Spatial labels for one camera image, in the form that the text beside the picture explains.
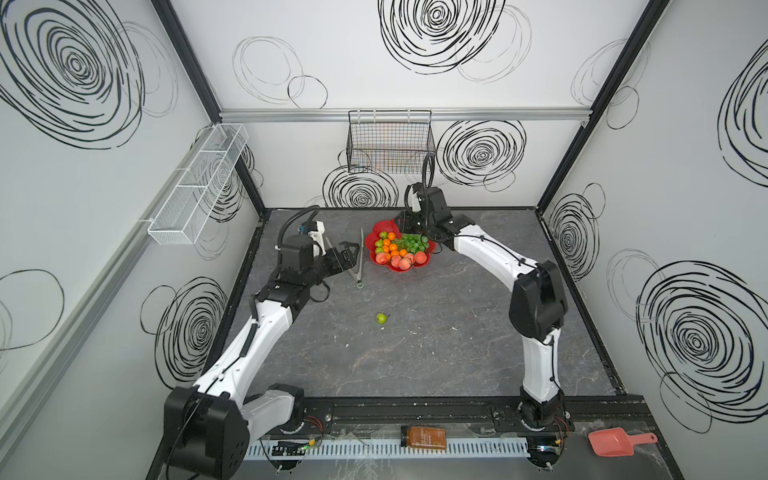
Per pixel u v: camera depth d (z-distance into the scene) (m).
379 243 1.06
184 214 0.72
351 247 0.77
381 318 0.89
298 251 0.58
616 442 0.70
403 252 1.04
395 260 1.01
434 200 0.71
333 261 0.69
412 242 1.06
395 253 1.05
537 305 0.52
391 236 1.08
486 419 0.74
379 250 1.03
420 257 0.99
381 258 0.99
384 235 1.08
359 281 0.99
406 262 0.99
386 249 1.05
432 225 0.71
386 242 1.08
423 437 0.68
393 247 1.06
